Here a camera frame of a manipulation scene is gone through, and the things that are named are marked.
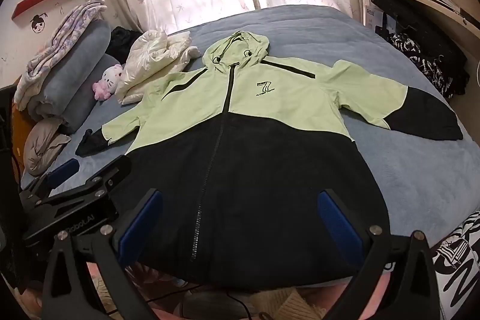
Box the beige pillow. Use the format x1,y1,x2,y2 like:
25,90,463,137
23,118,72,176

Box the person's cream knit sweater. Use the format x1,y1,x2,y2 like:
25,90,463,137
259,284,351,320

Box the white and pink cat plush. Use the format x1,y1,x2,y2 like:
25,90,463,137
92,64,124,102

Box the white puffer jacket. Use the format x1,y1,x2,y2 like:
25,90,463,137
115,31,202,105

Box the grey-blue folded blanket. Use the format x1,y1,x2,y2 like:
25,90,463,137
27,18,112,123
62,54,124,135

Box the black and white patterned clothes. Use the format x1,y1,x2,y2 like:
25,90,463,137
386,31,469,99

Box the face wall sticker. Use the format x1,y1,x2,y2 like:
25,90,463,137
30,13,49,34

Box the green and black hooded jacket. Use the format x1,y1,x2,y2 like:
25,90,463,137
75,31,464,285

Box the white cardboard box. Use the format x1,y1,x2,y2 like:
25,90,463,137
365,3,398,34

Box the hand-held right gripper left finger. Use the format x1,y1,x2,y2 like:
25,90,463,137
40,188,166,320

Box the purple floral quilt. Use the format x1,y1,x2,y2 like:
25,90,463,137
14,0,108,111

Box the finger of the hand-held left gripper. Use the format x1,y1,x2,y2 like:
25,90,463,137
75,155,133,201
19,160,80,201

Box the black and white printed cloth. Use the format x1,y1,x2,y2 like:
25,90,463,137
431,211,480,320

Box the blue fleece bed blanket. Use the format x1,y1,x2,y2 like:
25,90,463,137
19,4,480,268

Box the orange wooden nightstand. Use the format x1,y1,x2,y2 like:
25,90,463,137
11,106,30,171

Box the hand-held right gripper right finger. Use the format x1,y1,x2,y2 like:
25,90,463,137
317,188,441,320

